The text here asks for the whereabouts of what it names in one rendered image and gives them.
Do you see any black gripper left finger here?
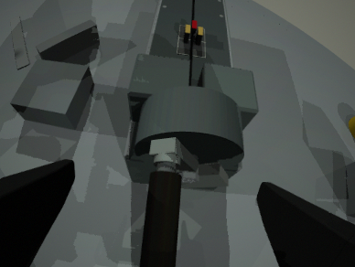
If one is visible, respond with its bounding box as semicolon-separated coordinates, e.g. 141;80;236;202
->
0;159;75;267

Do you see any dark grey block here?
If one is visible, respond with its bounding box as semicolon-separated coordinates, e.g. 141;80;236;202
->
345;162;355;218
10;59;95;130

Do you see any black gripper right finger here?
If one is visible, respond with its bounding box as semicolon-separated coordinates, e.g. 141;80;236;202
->
256;182;355;267

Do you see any black rectangular block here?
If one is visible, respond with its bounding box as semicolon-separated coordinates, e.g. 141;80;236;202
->
36;19;100;62

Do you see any yellow short cylinder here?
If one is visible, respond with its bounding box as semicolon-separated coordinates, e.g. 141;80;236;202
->
349;116;355;138

